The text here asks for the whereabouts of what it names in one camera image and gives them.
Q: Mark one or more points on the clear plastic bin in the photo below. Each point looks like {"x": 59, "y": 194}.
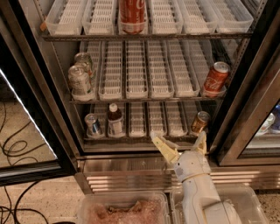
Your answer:
{"x": 243, "y": 198}
{"x": 145, "y": 207}

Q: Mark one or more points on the wire shelf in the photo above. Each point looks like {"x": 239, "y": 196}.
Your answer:
{"x": 74, "y": 38}
{"x": 144, "y": 139}
{"x": 174, "y": 99}

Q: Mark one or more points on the bottom wire shelf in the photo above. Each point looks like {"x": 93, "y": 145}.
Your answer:
{"x": 144, "y": 139}

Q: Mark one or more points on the front silver green can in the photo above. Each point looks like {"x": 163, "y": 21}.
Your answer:
{"x": 79, "y": 80}

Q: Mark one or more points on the right clear plastic bin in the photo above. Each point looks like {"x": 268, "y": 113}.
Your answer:
{"x": 243, "y": 198}

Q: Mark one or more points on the top wire shelf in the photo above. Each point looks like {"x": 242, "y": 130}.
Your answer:
{"x": 74, "y": 38}

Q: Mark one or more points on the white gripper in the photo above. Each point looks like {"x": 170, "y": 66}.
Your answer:
{"x": 191, "y": 165}

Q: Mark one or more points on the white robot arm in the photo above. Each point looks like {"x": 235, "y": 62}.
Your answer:
{"x": 201, "y": 203}

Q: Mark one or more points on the red cola bottle top shelf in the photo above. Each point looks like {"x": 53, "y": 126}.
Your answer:
{"x": 132, "y": 15}

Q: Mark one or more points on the red cola can middle shelf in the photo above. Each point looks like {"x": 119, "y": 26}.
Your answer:
{"x": 215, "y": 80}

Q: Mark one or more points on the orange soda can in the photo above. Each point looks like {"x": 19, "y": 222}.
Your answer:
{"x": 200, "y": 121}

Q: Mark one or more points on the right closed fridge door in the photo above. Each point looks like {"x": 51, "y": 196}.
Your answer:
{"x": 251, "y": 98}

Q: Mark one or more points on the blue silver can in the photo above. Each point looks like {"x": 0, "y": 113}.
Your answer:
{"x": 93, "y": 126}

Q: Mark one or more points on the steel fridge base grille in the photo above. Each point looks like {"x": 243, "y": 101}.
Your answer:
{"x": 121, "y": 173}

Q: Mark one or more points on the rear silver green can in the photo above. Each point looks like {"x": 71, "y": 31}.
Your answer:
{"x": 84, "y": 59}

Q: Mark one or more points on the silver green can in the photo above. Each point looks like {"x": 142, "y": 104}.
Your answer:
{"x": 84, "y": 59}
{"x": 79, "y": 80}

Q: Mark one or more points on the brown bottle white cap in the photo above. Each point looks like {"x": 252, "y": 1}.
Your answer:
{"x": 115, "y": 120}

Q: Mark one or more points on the middle wire shelf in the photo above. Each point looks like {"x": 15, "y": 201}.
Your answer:
{"x": 174, "y": 99}

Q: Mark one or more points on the open glass fridge door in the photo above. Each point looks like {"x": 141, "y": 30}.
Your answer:
{"x": 36, "y": 131}

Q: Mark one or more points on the left clear plastic bin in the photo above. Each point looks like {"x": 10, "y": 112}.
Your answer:
{"x": 145, "y": 207}

